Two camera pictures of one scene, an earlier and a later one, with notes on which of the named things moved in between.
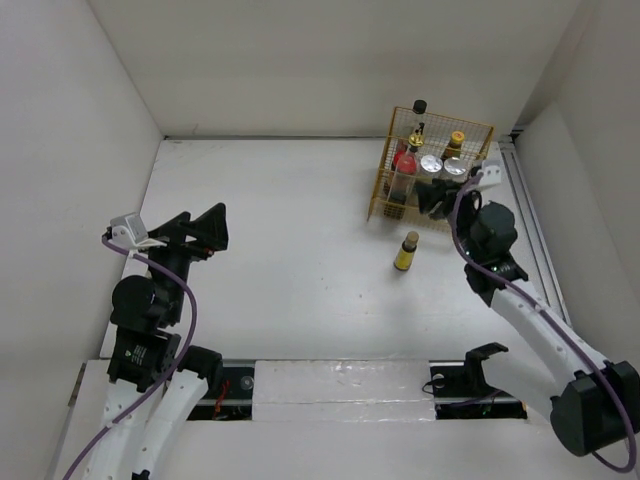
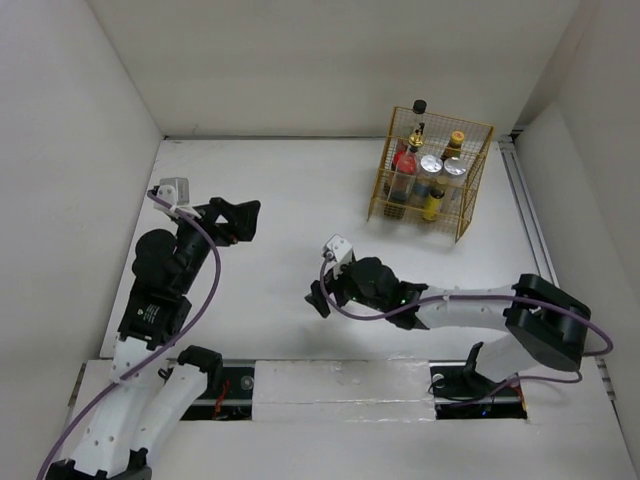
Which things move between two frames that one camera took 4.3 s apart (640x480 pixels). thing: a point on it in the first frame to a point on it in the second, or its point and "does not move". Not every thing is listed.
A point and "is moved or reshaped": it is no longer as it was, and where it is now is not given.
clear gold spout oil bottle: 405,174 does not move
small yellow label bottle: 405,251 is moved or reshaped
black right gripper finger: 432,196 to 318,299
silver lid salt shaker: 431,167 does not move
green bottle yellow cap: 453,149 does not move
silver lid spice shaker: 457,168 does not move
